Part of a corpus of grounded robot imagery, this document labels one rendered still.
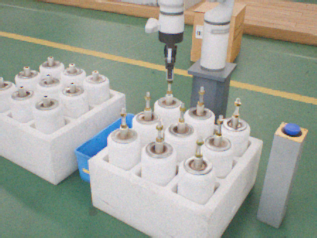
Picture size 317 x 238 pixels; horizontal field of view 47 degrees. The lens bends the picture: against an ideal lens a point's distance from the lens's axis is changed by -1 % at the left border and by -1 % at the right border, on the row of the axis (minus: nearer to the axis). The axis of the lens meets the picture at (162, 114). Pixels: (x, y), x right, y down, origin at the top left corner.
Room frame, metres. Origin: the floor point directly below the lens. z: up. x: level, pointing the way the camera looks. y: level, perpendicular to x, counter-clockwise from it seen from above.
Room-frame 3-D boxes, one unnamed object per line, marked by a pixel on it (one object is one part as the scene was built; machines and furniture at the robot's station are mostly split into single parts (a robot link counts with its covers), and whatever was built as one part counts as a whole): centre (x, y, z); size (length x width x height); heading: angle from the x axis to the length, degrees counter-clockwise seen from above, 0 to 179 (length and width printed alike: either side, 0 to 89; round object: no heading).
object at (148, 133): (0.96, 0.04, 0.16); 0.10 x 0.10 x 0.18
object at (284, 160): (0.81, -0.34, 0.16); 0.07 x 0.07 x 0.31; 58
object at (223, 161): (0.83, -0.16, 0.16); 0.10 x 0.10 x 0.18
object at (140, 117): (0.96, 0.04, 0.25); 0.08 x 0.08 x 0.01
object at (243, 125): (0.93, -0.22, 0.25); 0.08 x 0.08 x 0.01
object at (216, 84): (1.25, -0.18, 0.15); 0.15 x 0.15 x 0.30; 65
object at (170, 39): (1.06, -0.02, 0.46); 0.08 x 0.08 x 0.09
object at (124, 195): (0.90, -0.06, 0.09); 0.39 x 0.39 x 0.18; 58
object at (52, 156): (1.19, 0.41, 0.09); 0.39 x 0.39 x 0.18; 58
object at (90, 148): (1.06, 0.17, 0.06); 0.30 x 0.11 x 0.12; 148
